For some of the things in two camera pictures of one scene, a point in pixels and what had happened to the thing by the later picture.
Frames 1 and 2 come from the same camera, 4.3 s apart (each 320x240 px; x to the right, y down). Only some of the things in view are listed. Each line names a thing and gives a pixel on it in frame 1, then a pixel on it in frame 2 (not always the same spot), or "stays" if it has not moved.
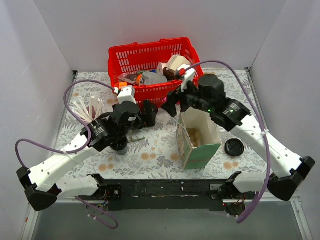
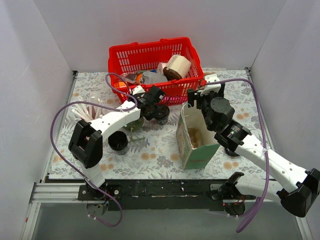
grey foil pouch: [152, 77] stays
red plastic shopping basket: [154, 69] stays
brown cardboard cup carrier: [195, 135] stays
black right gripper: [183, 95] to [197, 96]
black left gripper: [147, 114] to [155, 93]
